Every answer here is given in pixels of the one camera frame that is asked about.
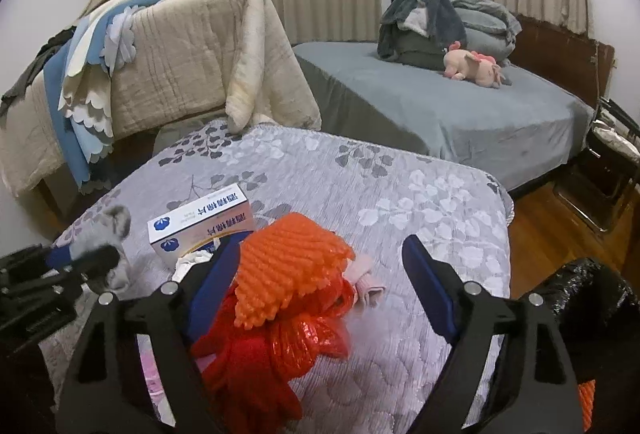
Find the red cloth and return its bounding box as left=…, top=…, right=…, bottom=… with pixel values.
left=191, top=290, right=302, bottom=433

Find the orange spiky foam mat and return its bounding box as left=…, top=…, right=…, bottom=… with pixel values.
left=234, top=212, right=355, bottom=330

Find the pink face mask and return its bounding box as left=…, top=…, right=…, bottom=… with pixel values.
left=137, top=334, right=176, bottom=426

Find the dark wooden headboard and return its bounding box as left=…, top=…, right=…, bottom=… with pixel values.
left=509, top=15, right=615, bottom=109

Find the folded grey duvet pile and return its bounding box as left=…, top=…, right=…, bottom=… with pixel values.
left=449, top=0, right=522, bottom=62

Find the bed with grey-blue sheet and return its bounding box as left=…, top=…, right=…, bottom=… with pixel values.
left=294, top=42, right=593, bottom=190

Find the grey floral quilted mattress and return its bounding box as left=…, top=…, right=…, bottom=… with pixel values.
left=58, top=120, right=514, bottom=433

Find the red plastic bag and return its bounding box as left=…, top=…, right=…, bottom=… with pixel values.
left=219, top=274, right=356, bottom=382

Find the pink plush pig toy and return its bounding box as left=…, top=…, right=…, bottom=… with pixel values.
left=444, top=41, right=502, bottom=88

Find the black trash bag bin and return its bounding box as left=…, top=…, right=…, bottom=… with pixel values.
left=532, top=258, right=639, bottom=433

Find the beige quilted blanket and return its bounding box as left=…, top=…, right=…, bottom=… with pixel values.
left=1, top=0, right=321, bottom=197

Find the blue white scalloped blanket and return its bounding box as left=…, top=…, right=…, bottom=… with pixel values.
left=43, top=0, right=163, bottom=194

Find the white alcohol pads box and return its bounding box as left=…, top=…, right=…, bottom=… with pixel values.
left=148, top=183, right=255, bottom=268

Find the black folding chair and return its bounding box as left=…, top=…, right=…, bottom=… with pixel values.
left=553, top=97, right=639, bottom=234

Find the pink sock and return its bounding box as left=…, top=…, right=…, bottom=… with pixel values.
left=343, top=254, right=386, bottom=308

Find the dark teal fleece blanket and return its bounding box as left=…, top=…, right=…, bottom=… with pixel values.
left=378, top=0, right=468, bottom=60

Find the grey sock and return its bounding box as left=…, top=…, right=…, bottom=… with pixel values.
left=70, top=206, right=131, bottom=294

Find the dark grey clothes pile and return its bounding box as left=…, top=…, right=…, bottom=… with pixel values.
left=0, top=26, right=76, bottom=116

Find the white tissue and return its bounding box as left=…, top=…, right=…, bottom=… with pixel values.
left=171, top=250, right=213, bottom=282

